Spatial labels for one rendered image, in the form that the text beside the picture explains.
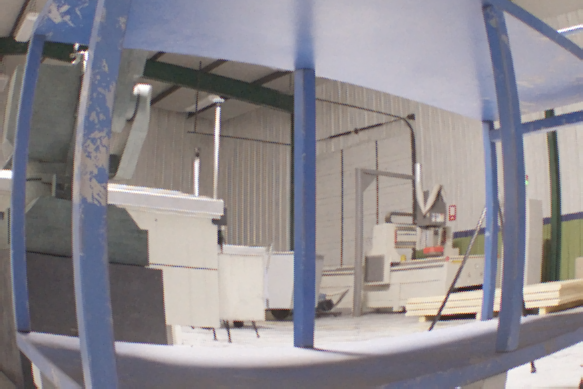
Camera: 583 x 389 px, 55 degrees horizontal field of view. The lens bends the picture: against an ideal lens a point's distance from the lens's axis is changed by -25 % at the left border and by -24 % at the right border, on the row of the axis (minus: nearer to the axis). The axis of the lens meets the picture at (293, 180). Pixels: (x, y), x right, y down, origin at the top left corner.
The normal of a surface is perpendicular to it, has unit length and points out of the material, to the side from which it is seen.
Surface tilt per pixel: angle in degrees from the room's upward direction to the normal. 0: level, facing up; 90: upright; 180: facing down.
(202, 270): 90
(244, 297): 90
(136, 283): 90
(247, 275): 90
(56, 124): 125
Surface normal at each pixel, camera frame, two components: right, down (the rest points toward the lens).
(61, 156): 0.46, 0.47
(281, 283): -0.45, -0.14
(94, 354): 0.57, -0.12
